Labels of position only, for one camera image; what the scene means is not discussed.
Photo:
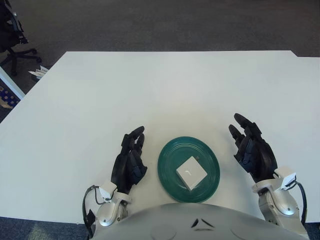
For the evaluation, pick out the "black office chair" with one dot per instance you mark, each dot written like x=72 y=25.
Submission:
x=10 y=32

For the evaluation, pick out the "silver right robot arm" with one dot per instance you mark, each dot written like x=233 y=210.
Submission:
x=280 y=202

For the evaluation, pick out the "white paper scrap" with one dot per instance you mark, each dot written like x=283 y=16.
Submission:
x=38 y=72

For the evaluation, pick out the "white desk edge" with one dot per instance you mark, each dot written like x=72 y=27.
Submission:
x=11 y=82

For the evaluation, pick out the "green round plate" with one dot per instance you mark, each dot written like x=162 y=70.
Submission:
x=175 y=155

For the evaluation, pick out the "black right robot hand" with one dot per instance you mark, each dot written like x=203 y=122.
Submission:
x=262 y=160

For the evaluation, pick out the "blue patterned mat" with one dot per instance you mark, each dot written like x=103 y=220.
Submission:
x=10 y=98

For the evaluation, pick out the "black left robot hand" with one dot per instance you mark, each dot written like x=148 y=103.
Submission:
x=122 y=170

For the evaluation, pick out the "white square charger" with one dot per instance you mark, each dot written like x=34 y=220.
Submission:
x=191 y=172

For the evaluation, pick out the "grey robot torso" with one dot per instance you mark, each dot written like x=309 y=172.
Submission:
x=200 y=225

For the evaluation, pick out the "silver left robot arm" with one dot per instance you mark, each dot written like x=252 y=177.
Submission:
x=110 y=212

